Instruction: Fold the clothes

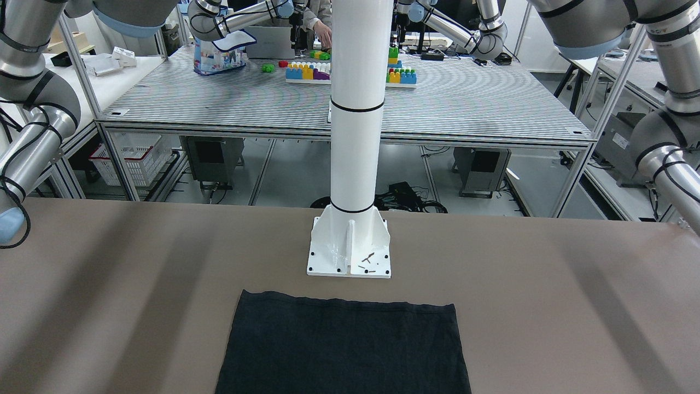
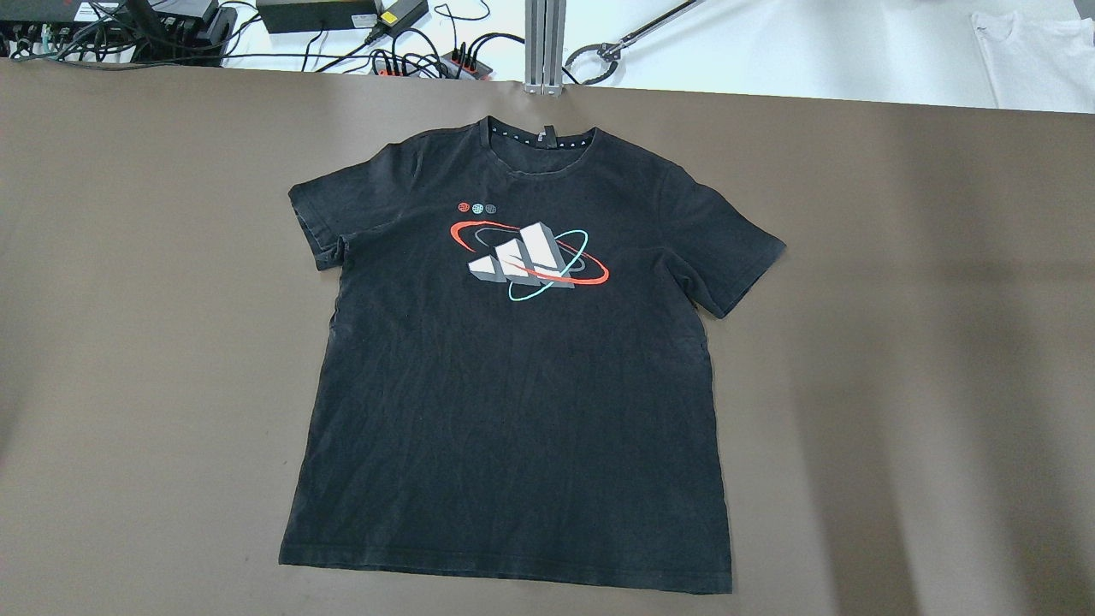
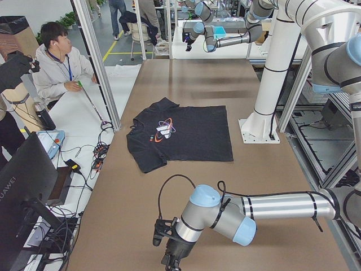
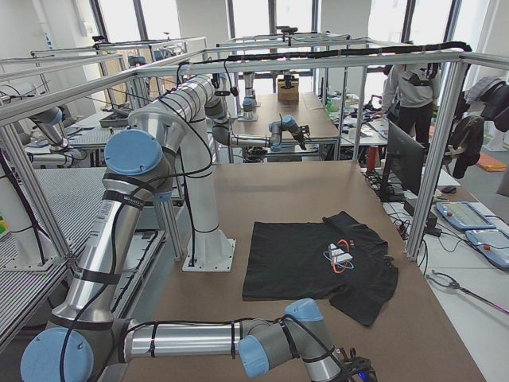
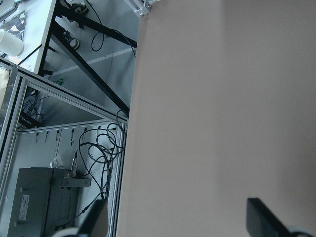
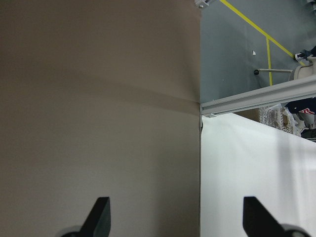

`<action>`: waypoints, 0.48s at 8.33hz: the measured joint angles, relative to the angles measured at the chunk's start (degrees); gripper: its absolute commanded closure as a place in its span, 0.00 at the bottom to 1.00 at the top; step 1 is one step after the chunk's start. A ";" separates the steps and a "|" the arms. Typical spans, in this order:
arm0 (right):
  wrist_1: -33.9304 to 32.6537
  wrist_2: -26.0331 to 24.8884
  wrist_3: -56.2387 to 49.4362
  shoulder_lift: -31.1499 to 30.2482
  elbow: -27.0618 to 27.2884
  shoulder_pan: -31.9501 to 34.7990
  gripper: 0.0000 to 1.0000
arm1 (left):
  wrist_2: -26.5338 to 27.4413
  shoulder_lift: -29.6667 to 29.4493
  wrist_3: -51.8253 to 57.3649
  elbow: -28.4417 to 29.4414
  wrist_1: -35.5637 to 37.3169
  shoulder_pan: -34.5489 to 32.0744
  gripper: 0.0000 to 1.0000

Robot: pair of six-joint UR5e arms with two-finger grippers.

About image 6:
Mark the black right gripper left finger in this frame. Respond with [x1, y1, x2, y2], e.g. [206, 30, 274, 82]
[79, 197, 111, 237]

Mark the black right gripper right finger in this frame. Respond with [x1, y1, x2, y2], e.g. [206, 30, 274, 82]
[243, 197, 294, 237]

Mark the cardboard box with bubble wrap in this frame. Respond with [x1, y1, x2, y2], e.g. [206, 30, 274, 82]
[235, 104, 302, 137]

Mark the aluminium frame rail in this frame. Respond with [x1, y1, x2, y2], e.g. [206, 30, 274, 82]
[200, 75, 316, 116]

